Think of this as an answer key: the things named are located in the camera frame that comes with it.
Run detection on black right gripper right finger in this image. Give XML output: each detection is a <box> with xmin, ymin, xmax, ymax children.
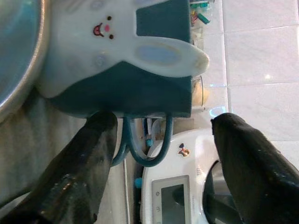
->
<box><xmin>210</xmin><ymin>112</ymin><xmax>299</xmax><ymax>224</ymax></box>

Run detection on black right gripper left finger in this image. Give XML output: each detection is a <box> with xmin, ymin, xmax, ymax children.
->
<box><xmin>0</xmin><ymin>111</ymin><xmax>118</xmax><ymax>224</ymax></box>

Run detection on light grey cloth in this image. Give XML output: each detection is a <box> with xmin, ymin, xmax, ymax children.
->
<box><xmin>0</xmin><ymin>92</ymin><xmax>94</xmax><ymax>207</ymax></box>

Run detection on white kitchen appliance with display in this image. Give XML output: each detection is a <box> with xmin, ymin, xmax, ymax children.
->
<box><xmin>139</xmin><ymin>129</ymin><xmax>243</xmax><ymax>224</ymax></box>

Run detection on clear glass jar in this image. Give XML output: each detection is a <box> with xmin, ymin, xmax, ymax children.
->
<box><xmin>191</xmin><ymin>75</ymin><xmax>211</xmax><ymax>112</ymax></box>

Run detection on teal bag with white bunny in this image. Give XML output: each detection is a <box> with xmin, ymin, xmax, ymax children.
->
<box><xmin>37</xmin><ymin>0</ymin><xmax>210</xmax><ymax>168</ymax></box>

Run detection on round metal bowl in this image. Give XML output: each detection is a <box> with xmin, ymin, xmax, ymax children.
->
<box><xmin>0</xmin><ymin>0</ymin><xmax>51</xmax><ymax>122</ymax></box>

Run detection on clear plastic container with clips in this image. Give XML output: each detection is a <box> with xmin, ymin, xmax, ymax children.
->
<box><xmin>189</xmin><ymin>0</ymin><xmax>212</xmax><ymax>51</ymax></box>

